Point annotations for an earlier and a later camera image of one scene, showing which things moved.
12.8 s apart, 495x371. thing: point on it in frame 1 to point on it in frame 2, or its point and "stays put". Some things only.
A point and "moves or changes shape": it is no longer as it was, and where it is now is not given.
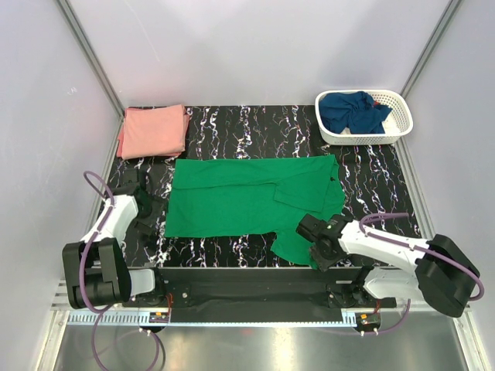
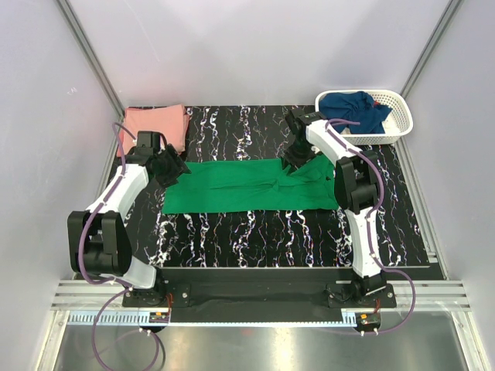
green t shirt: x=224 y=196 moves or changes shape
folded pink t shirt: x=152 y=131 stays put
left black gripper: x=158 y=205 to x=178 y=168
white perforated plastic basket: x=395 y=124 stays put
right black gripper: x=322 y=263 to x=295 y=163
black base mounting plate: x=259 y=294 stays put
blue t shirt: x=353 y=110 stays put
